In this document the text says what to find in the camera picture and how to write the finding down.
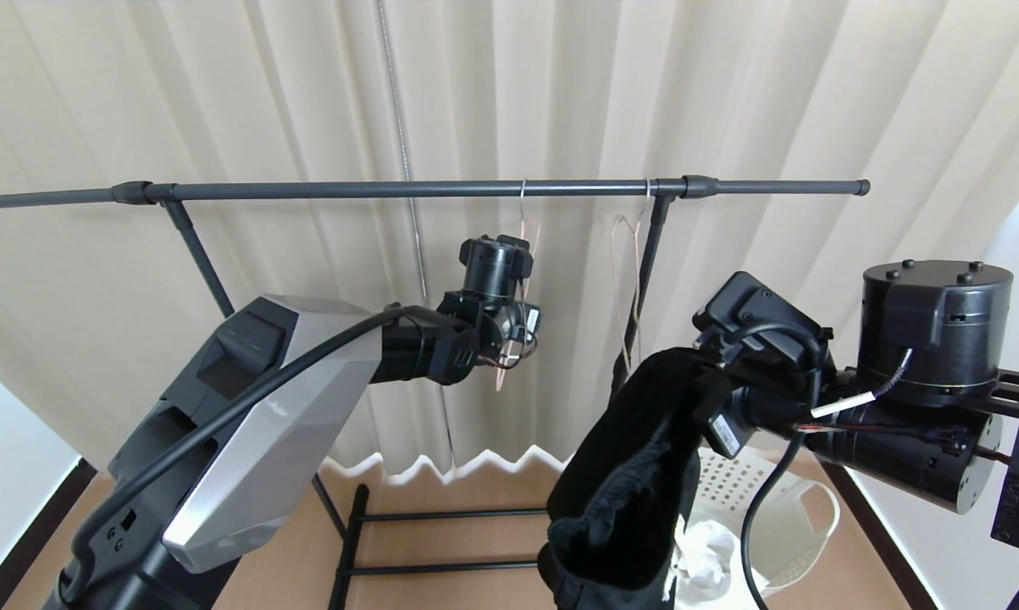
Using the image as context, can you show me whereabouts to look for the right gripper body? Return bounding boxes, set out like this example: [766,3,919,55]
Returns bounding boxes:
[702,373,836,459]

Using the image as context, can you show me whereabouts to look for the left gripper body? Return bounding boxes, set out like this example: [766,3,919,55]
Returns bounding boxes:
[496,303,544,361]

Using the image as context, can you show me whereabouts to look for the pink clothes hanger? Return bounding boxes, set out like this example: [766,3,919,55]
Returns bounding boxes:
[494,180,545,393]
[611,180,654,367]

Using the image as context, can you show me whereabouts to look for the black shorts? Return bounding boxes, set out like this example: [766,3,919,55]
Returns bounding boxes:
[536,346,737,610]

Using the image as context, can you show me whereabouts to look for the white printed t-shirt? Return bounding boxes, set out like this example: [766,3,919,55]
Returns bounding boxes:
[660,518,773,610]

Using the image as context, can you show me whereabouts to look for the white laundry basket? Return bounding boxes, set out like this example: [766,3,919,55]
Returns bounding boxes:
[674,446,841,594]

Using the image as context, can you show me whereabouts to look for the black clothes rack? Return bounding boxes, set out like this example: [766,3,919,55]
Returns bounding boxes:
[0,175,872,610]

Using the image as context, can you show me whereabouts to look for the beige curtain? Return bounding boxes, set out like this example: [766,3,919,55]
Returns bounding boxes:
[0,0,1019,488]

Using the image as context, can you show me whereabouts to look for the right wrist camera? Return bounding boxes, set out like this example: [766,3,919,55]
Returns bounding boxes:
[692,271,835,378]

